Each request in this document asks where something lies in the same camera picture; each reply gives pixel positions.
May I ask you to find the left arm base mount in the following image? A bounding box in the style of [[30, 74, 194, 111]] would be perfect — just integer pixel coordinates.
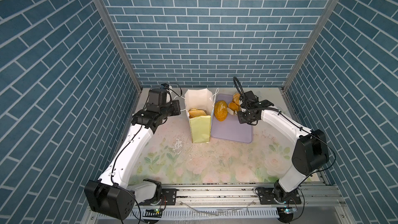
[[134, 179, 177, 206]]

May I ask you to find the floral table mat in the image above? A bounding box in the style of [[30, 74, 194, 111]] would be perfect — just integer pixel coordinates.
[[129, 88, 318, 185]]

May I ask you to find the sugar-topped knotted bread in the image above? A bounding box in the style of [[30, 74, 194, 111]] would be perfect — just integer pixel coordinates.
[[233, 93, 241, 106]]

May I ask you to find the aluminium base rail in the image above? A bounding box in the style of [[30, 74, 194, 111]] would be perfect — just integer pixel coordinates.
[[83, 183, 354, 224]]

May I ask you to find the aluminium corner post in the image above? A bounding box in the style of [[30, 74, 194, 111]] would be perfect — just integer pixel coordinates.
[[80, 0, 142, 89], [282, 0, 355, 91]]

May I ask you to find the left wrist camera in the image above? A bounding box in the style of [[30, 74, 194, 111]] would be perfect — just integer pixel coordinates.
[[160, 83, 182, 103]]

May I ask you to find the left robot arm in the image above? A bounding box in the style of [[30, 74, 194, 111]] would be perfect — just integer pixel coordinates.
[[84, 84, 181, 220]]

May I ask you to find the lilac plastic tray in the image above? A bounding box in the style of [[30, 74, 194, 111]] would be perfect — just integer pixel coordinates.
[[210, 93, 254, 144]]

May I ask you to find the small round orange bun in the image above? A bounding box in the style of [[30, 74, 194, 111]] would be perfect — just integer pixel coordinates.
[[228, 102, 240, 112]]

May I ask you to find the large oval brown bread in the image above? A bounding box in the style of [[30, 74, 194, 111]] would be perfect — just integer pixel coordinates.
[[214, 100, 229, 122]]

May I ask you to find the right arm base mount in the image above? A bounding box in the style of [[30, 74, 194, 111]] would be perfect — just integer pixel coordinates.
[[254, 182, 302, 205]]

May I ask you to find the aluminium corner post left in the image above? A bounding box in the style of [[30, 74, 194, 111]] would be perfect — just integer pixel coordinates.
[[80, 0, 142, 89]]

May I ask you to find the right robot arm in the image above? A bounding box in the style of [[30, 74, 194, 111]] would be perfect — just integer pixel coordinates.
[[237, 91, 329, 196]]

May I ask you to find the black corrugated cable hose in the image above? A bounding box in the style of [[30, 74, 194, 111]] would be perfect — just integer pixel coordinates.
[[233, 76, 312, 131]]

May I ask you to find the triangular pastry bread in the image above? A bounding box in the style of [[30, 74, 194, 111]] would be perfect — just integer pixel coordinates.
[[188, 108, 207, 118]]

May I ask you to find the aluminium corner post right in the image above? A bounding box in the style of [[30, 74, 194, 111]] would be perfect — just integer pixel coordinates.
[[282, 0, 355, 91]]

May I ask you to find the white and green paper bag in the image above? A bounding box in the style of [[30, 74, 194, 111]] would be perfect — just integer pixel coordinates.
[[182, 88, 219, 143]]

